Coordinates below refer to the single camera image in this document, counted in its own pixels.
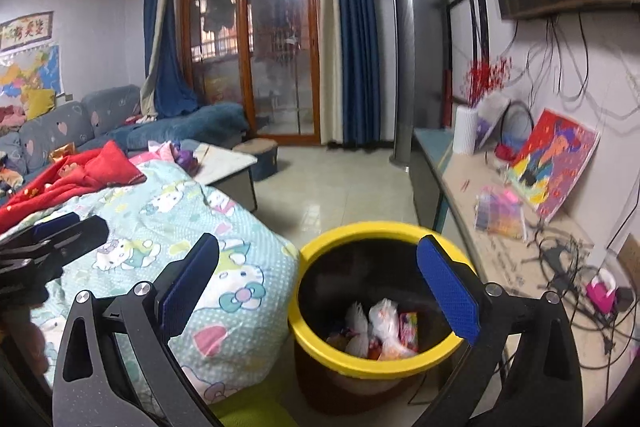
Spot hanging wall cables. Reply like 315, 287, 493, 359
495, 14, 640, 128

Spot small pink device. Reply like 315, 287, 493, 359
585, 269, 621, 315

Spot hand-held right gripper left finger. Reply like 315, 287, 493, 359
52, 232, 221, 427

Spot black handled flower basket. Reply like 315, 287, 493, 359
492, 102, 533, 162

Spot orange patterned cloth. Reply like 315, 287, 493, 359
0, 164, 26, 200

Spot blue curtain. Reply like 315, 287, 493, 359
320, 0, 383, 146
140, 0, 201, 118

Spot white canvas board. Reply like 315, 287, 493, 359
472, 97, 511, 148

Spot pile of pink clothes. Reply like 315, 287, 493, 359
0, 106, 26, 130

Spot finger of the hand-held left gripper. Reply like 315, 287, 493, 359
0, 216, 110, 288
0, 212, 82, 253

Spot grey tower air conditioner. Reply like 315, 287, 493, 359
389, 0, 446, 168

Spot pink garment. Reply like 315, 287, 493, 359
145, 139, 186, 162

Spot clear bead organizer box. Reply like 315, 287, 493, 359
474, 187, 528, 242

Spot black cable tangle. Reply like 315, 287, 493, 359
522, 227, 640, 358

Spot colourful painting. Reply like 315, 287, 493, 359
506, 108, 602, 224

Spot blue heart patterned sofa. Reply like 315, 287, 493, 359
0, 84, 249, 188

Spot red berry branches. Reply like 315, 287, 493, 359
462, 56, 513, 108

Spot colourful snack packet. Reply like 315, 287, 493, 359
398, 311, 420, 354

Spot lime green cloth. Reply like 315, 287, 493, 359
207, 379, 306, 427

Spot country map poster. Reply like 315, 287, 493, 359
0, 44, 62, 100

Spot framed calligraphy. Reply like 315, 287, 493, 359
0, 11, 55, 52

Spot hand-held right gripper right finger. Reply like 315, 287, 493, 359
415, 234, 585, 427

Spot white ribbed vase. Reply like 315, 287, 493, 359
452, 106, 480, 156

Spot marble top coffee table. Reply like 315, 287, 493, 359
192, 143, 258, 212

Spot red padded cloth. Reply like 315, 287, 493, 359
0, 139, 147, 235

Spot black bin with yellow rim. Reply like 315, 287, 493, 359
287, 221, 483, 410

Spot person's left hand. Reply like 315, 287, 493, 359
22, 319, 51, 375

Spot yellow pillow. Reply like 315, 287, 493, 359
21, 88, 57, 122

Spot wooden sliding glass door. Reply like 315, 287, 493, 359
181, 0, 322, 146

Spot brown cardboard box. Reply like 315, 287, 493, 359
607, 232, 640, 288

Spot small dark stool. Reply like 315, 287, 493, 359
232, 138, 279, 182

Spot cartoon cat printed blanket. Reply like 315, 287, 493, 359
0, 159, 301, 408

